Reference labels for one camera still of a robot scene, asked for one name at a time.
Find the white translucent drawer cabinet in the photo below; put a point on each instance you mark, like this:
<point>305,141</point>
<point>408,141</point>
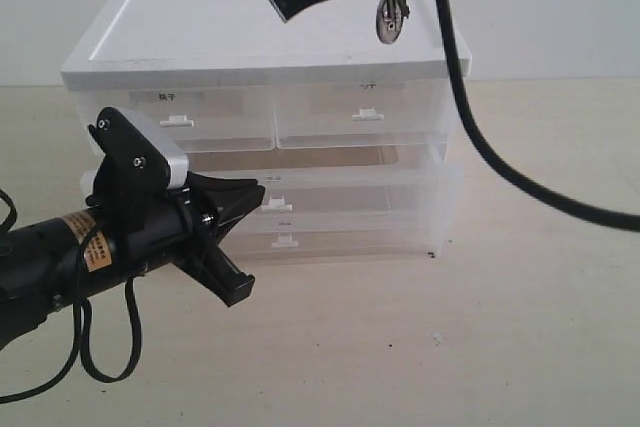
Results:
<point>188,44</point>

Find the small drawer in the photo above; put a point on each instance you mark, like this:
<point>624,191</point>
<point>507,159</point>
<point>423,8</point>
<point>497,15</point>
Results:
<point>199,120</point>
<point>331,115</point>

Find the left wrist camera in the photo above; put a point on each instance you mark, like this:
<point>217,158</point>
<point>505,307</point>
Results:
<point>139,161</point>

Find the key bunch with blue fob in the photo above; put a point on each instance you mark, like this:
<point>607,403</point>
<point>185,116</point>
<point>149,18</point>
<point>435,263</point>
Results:
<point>390,17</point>

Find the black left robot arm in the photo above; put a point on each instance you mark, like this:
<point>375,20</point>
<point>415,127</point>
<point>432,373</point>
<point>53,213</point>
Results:
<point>37,271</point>

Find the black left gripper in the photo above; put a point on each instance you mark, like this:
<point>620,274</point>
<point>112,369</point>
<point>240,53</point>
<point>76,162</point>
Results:
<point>183,228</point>

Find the top right small drawer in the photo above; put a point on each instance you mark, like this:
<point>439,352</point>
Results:
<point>331,115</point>

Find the top left small drawer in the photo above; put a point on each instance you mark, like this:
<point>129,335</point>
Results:
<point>199,120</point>

